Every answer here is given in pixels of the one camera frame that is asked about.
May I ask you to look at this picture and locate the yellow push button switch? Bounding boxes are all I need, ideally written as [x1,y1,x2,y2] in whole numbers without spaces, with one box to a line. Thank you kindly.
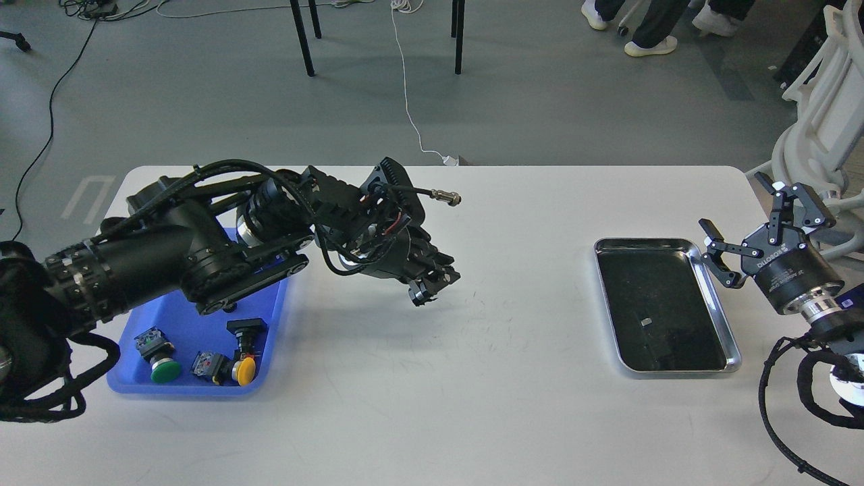
[190,351,257,387]

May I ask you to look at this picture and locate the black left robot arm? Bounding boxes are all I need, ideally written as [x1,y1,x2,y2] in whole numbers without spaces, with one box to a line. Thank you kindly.
[2,158,462,423]

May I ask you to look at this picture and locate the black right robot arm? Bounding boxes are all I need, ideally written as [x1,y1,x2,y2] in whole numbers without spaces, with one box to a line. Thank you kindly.
[699,172,863,485]

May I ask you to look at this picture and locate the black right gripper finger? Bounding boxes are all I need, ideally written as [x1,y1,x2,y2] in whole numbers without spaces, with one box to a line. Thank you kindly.
[699,218,763,290]
[754,171,836,245]

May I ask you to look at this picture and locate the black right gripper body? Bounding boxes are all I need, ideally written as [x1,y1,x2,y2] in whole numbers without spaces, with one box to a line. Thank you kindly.
[741,225,844,315]

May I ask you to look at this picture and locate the white charging cable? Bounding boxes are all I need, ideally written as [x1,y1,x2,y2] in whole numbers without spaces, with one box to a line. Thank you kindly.
[389,0,460,166]

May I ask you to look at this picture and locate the silver metal tray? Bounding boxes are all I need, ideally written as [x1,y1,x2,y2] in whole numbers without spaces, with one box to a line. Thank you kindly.
[593,238,741,378]

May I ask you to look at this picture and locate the black floor cable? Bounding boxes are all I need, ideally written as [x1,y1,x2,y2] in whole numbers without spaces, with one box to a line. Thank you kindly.
[0,0,119,240]

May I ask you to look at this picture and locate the black table legs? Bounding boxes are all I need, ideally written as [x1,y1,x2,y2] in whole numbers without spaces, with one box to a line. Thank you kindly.
[289,0,466,77]

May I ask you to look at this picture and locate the black square push button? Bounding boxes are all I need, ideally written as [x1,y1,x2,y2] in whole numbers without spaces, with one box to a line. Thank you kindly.
[226,318,267,360]

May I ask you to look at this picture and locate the person white shoes dark trousers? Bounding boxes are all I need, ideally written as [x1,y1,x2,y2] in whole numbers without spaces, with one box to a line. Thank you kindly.
[580,1,754,57]

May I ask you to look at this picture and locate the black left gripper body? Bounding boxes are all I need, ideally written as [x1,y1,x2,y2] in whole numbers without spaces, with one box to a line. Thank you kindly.
[359,225,454,284]

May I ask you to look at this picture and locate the green push button switch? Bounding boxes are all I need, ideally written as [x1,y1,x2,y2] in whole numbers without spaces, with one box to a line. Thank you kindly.
[134,327,182,384]

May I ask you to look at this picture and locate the blue plastic tray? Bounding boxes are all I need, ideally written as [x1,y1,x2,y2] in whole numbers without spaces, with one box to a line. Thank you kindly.
[107,227,291,397]

